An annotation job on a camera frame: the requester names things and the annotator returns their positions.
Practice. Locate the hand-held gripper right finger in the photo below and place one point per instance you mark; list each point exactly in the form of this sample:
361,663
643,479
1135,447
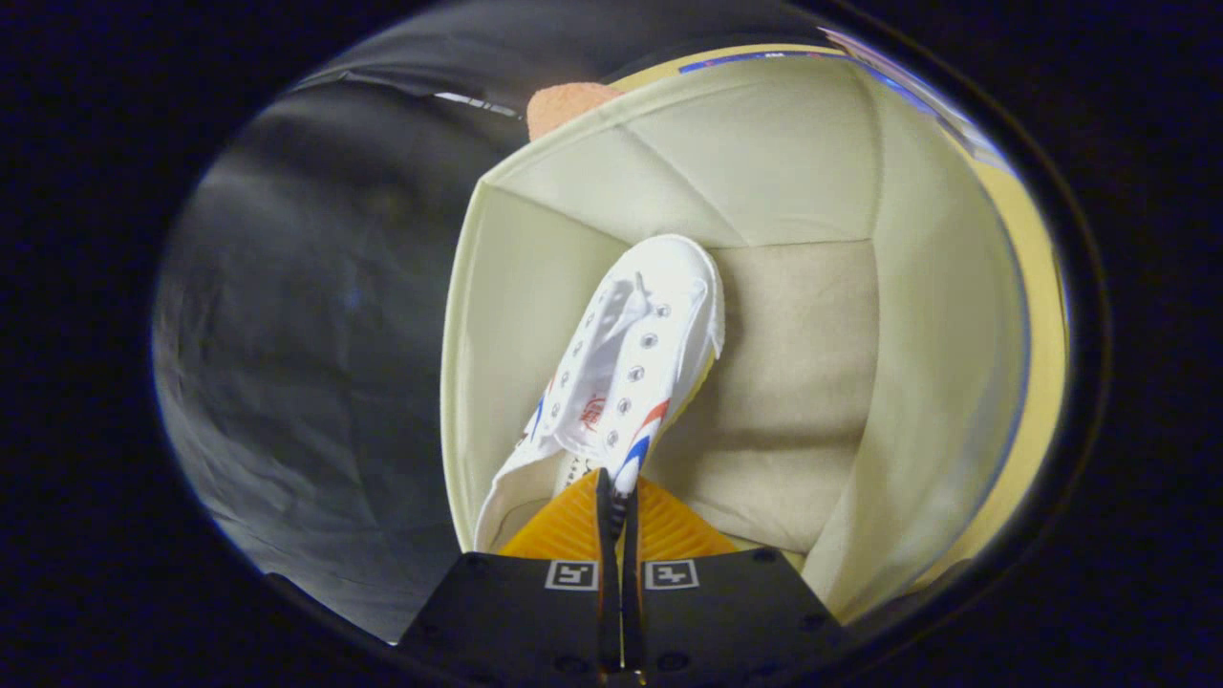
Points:
632,592

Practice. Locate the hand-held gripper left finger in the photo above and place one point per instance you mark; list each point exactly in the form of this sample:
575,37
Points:
606,592

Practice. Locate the cream fabric storage box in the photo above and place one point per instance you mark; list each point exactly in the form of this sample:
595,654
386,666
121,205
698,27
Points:
803,382

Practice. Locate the white striped canvas shoe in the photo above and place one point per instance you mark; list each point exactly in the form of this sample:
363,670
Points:
659,287

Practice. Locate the pink fuzzy pad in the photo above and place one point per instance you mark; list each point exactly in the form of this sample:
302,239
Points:
568,105

